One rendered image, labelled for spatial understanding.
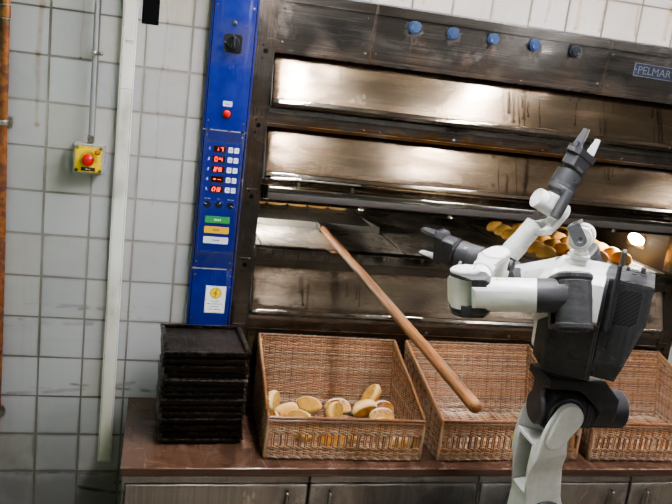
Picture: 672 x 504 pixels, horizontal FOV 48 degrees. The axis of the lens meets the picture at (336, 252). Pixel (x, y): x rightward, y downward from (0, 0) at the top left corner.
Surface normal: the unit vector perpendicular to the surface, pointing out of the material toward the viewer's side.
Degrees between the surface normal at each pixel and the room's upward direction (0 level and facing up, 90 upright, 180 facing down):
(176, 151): 90
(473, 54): 90
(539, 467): 114
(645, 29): 90
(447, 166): 70
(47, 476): 90
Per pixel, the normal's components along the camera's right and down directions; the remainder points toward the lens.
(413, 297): 0.24, -0.10
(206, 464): 0.12, -0.97
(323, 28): 0.22, 0.25
